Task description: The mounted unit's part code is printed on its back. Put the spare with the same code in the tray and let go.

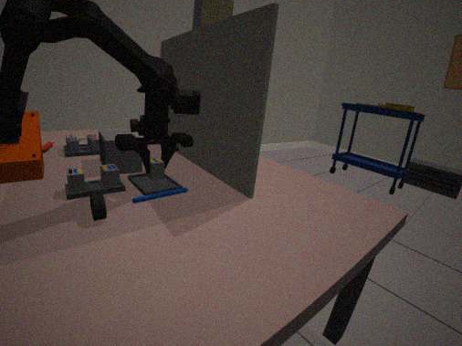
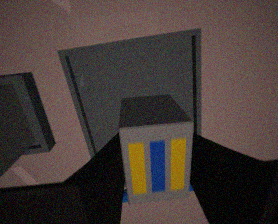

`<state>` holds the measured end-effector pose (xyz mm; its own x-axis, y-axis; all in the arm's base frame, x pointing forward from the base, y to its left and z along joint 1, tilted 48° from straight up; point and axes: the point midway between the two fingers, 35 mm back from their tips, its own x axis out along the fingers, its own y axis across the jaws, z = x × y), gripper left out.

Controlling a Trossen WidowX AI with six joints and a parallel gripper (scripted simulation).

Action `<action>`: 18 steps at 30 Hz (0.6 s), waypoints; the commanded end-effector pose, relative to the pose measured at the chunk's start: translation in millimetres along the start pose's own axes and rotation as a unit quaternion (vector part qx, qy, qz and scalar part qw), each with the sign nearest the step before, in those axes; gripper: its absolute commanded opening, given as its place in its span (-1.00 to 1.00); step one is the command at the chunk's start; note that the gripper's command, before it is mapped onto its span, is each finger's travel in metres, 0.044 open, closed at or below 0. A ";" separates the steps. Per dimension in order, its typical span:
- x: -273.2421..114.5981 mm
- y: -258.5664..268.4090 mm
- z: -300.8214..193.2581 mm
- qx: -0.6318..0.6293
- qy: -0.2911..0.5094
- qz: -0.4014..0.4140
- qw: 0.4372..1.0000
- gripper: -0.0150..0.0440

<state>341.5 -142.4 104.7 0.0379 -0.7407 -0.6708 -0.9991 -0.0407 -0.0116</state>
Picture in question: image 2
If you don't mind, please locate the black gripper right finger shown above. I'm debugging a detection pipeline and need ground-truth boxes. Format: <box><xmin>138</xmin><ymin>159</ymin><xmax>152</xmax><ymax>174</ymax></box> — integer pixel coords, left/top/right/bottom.
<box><xmin>190</xmin><ymin>133</ymin><xmax>278</xmax><ymax>224</ymax></box>

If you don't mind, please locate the grey box with blue and yellow stripes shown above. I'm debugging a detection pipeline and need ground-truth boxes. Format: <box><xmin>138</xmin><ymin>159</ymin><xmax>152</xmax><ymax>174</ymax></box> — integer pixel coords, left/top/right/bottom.
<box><xmin>118</xmin><ymin>94</ymin><xmax>194</xmax><ymax>205</ymax></box>

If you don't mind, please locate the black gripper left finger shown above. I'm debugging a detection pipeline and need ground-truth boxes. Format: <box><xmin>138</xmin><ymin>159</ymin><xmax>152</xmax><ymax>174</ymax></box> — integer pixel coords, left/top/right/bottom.
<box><xmin>0</xmin><ymin>132</ymin><xmax>125</xmax><ymax>224</ymax></box>

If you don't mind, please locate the blue bar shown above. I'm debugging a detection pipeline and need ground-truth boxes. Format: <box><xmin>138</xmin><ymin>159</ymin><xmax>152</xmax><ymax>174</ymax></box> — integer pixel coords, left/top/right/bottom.
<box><xmin>122</xmin><ymin>183</ymin><xmax>194</xmax><ymax>203</ymax></box>

